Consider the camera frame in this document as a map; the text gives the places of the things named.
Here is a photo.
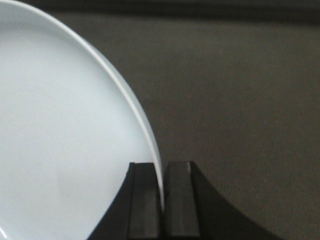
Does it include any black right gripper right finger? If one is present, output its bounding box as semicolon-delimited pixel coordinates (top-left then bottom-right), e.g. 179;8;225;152
163;161;279;240

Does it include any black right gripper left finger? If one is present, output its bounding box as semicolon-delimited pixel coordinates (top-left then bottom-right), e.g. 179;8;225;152
88;162;162;240

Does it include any light blue round tray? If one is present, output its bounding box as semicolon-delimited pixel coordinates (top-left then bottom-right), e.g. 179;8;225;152
0;0;162;240

